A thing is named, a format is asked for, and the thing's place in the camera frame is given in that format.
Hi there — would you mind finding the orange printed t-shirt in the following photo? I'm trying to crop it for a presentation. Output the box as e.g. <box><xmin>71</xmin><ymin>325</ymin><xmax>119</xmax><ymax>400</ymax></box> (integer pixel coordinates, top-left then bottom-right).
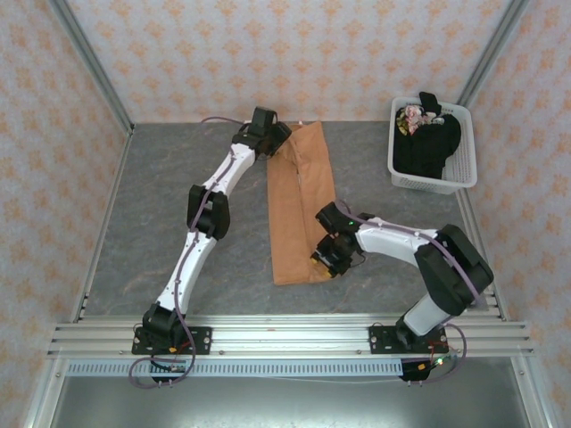
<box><xmin>266</xmin><ymin>119</ymin><xmax>338</xmax><ymax>286</ymax></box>

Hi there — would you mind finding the black t-shirt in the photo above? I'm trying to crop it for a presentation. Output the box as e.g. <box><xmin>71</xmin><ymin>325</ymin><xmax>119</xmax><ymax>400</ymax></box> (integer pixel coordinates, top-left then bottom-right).
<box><xmin>392</xmin><ymin>116</ymin><xmax>463</xmax><ymax>180</ymax></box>

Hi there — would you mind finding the small circuit board with LED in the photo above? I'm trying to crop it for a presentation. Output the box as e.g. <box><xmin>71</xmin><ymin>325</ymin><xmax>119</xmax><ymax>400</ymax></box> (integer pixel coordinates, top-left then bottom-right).
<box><xmin>418</xmin><ymin>355</ymin><xmax>457</xmax><ymax>372</ymax></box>

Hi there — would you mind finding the floral patterned garment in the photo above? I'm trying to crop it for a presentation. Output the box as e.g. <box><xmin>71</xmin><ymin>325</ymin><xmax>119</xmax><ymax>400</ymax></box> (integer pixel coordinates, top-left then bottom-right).
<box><xmin>398</xmin><ymin>104</ymin><xmax>443</xmax><ymax>135</ymax></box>

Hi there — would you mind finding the white plastic laundry basket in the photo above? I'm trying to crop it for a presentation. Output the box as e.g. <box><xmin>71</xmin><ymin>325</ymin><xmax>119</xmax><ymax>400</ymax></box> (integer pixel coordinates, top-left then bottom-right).
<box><xmin>386</xmin><ymin>95</ymin><xmax>478</xmax><ymax>195</ymax></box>

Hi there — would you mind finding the small black garment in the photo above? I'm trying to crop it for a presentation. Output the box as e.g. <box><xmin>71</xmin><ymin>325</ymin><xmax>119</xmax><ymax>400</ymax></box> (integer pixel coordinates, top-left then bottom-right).
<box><xmin>418</xmin><ymin>91</ymin><xmax>443</xmax><ymax>115</ymax></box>

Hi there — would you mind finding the aluminium mounting rail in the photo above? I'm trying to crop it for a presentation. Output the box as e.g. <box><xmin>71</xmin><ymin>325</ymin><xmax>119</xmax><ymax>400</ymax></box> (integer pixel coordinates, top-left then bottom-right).
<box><xmin>46</xmin><ymin>314</ymin><xmax>535</xmax><ymax>358</ymax></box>

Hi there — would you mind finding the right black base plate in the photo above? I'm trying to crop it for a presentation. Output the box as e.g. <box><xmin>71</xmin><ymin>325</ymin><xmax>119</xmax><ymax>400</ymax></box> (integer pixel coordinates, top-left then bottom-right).
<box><xmin>368</xmin><ymin>324</ymin><xmax>450</xmax><ymax>357</ymax></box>

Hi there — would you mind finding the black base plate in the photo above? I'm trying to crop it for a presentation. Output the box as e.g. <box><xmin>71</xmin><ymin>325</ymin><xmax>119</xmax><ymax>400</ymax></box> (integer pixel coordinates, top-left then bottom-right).
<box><xmin>368</xmin><ymin>324</ymin><xmax>450</xmax><ymax>357</ymax></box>
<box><xmin>131</xmin><ymin>326</ymin><xmax>213</xmax><ymax>357</ymax></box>

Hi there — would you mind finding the slotted grey cable duct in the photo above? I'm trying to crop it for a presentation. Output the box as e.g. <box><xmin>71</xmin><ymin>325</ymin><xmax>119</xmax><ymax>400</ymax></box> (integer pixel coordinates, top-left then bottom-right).
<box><xmin>66</xmin><ymin>359</ymin><xmax>405</xmax><ymax>378</ymax></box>

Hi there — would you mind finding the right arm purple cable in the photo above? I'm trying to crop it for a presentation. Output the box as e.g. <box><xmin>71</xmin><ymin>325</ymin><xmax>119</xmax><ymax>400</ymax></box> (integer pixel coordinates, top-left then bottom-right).
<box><xmin>334</xmin><ymin>200</ymin><xmax>492</xmax><ymax>385</ymax></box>

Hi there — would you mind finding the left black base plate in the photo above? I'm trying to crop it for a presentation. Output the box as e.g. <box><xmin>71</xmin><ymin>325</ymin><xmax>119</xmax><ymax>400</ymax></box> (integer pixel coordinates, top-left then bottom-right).
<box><xmin>131</xmin><ymin>326</ymin><xmax>213</xmax><ymax>357</ymax></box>

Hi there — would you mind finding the aluminium corner post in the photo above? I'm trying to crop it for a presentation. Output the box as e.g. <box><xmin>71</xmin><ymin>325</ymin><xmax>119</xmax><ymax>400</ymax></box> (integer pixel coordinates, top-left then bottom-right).
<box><xmin>46</xmin><ymin>0</ymin><xmax>136</xmax><ymax>137</ymax></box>
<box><xmin>457</xmin><ymin>0</ymin><xmax>532</xmax><ymax>112</ymax></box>

